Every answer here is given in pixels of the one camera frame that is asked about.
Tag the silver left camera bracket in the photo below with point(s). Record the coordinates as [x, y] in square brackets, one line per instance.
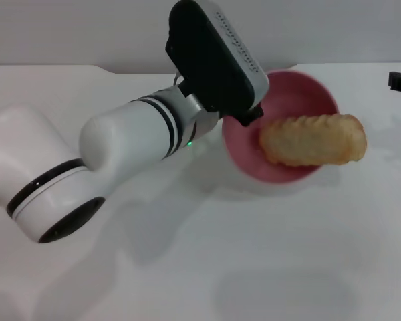
[195, 102]

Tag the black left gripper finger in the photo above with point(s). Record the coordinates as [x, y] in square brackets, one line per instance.
[252, 116]

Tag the long golden bread loaf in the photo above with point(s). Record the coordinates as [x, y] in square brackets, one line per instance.
[310, 140]

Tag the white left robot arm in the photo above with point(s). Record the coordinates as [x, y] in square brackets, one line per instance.
[120, 140]

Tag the pink plastic bowl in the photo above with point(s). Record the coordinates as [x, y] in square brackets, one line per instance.
[287, 97]

